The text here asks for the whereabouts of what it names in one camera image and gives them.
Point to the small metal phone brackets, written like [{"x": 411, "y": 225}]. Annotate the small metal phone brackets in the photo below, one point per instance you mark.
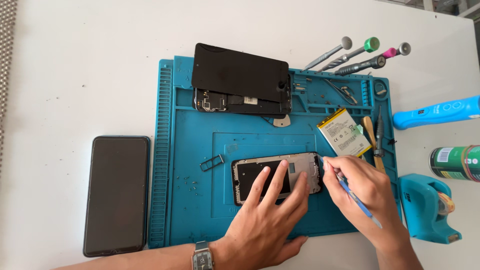
[{"x": 302, "y": 85}]

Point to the slim black precision screwdriver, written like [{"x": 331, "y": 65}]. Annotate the slim black precision screwdriver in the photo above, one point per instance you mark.
[{"x": 379, "y": 135}]

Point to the perforated metal strip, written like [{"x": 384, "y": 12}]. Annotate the perforated metal strip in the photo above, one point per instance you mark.
[{"x": 6, "y": 75}]

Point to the blue tape dispenser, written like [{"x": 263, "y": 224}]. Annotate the blue tape dispenser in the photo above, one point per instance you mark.
[{"x": 418, "y": 210}]

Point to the group of tiny screws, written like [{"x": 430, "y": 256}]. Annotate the group of tiny screws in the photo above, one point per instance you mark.
[{"x": 189, "y": 183}]

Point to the wooden spudger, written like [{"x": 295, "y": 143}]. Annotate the wooden spudger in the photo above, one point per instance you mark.
[{"x": 371, "y": 135}]

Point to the green spray can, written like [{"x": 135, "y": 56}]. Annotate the green spray can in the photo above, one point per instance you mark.
[{"x": 448, "y": 162}]

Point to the person's left hand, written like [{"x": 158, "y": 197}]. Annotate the person's left hand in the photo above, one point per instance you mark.
[{"x": 262, "y": 228}]

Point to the dark grey star cap screwdriver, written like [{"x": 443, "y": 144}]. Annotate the dark grey star cap screwdriver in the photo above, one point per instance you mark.
[{"x": 360, "y": 67}]

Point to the pink and grey screwdriver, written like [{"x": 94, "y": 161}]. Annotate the pink and grey screwdriver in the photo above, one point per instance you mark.
[{"x": 390, "y": 52}]

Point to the blue pry tool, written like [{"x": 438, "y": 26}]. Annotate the blue pry tool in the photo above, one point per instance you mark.
[{"x": 356, "y": 198}]

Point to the opened phone body with motherboard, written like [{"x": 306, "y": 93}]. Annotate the opened phone body with motherboard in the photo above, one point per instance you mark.
[{"x": 210, "y": 102}]

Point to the metal opening pick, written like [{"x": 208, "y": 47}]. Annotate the metal opening pick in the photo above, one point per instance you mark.
[{"x": 282, "y": 121}]

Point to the rubber bands on can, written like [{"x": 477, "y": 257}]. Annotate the rubber bands on can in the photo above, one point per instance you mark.
[{"x": 468, "y": 163}]

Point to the person's right hand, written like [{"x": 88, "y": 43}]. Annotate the person's right hand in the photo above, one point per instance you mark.
[{"x": 375, "y": 195}]

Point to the roll of adhesive tape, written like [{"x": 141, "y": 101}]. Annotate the roll of adhesive tape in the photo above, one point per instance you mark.
[{"x": 446, "y": 203}]

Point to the white and yellow phone battery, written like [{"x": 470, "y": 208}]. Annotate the white and yellow phone battery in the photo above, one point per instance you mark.
[{"x": 343, "y": 133}]

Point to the black phone frame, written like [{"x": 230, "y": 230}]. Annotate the black phone frame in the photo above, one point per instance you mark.
[{"x": 247, "y": 176}]

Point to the blue silicone repair mat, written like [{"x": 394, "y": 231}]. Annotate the blue silicone repair mat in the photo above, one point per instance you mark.
[{"x": 195, "y": 225}]

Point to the black smartphone with blue edge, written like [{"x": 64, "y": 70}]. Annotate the black smartphone with blue edge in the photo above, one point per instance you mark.
[{"x": 116, "y": 195}]

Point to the black sim card tray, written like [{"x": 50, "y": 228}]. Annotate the black sim card tray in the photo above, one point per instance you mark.
[{"x": 212, "y": 163}]

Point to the grey cap precision screwdriver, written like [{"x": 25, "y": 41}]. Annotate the grey cap precision screwdriver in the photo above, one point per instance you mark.
[{"x": 326, "y": 55}]

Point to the silver square wristwatch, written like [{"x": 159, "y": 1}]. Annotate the silver square wristwatch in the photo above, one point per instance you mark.
[{"x": 202, "y": 259}]

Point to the black phone display panel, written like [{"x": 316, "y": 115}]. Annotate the black phone display panel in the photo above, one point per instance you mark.
[{"x": 240, "y": 71}]

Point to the green cap precision screwdriver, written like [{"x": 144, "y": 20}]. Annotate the green cap precision screwdriver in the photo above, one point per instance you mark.
[{"x": 348, "y": 56}]

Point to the metal tweezers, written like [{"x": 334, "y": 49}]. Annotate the metal tweezers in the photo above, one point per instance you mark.
[{"x": 342, "y": 92}]

